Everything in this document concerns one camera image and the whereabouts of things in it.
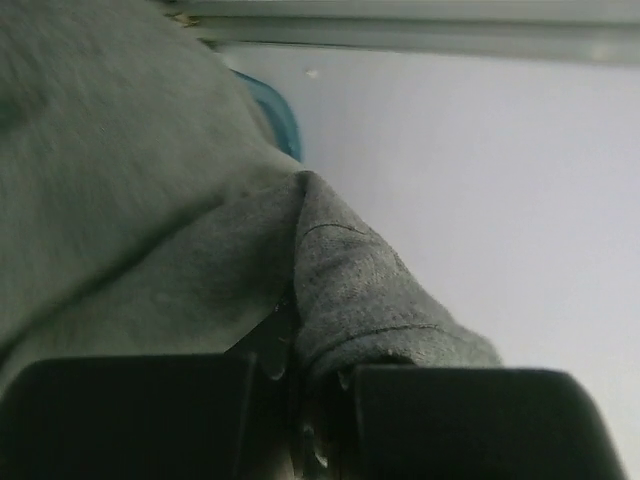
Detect grey shorts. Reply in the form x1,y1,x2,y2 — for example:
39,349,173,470
1,1,500,388

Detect teal plastic bin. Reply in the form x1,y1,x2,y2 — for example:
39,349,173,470
233,70,303,163

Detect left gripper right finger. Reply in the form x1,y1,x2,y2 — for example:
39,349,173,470
303,370,358,479

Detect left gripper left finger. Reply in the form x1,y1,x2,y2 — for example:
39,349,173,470
227,292,300,479

